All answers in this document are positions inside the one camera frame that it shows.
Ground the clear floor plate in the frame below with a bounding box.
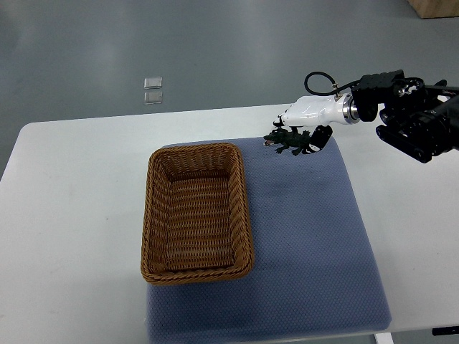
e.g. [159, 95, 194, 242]
[143, 76, 163, 90]
[144, 90, 164, 105]

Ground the wooden box corner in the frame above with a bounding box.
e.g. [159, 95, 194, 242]
[407, 0, 458, 19]

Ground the blue textured mat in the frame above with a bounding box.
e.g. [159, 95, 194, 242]
[146, 138, 392, 343]

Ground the dark green toy crocodile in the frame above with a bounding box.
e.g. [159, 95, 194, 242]
[263, 128, 311, 156]

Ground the brown wicker basket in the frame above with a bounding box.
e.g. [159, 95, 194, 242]
[141, 143, 255, 286]

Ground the upper clear floor plate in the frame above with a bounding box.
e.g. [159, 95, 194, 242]
[143, 76, 163, 90]

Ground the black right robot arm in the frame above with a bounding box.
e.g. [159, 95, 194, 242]
[343, 70, 458, 163]

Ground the lower clear floor plate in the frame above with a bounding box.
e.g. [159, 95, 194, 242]
[144, 90, 164, 105]

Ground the black table control panel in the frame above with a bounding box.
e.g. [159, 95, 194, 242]
[432, 326, 459, 336]

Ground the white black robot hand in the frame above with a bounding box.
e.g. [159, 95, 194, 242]
[273, 93, 360, 154]

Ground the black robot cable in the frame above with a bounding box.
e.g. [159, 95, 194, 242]
[304, 72, 361, 99]

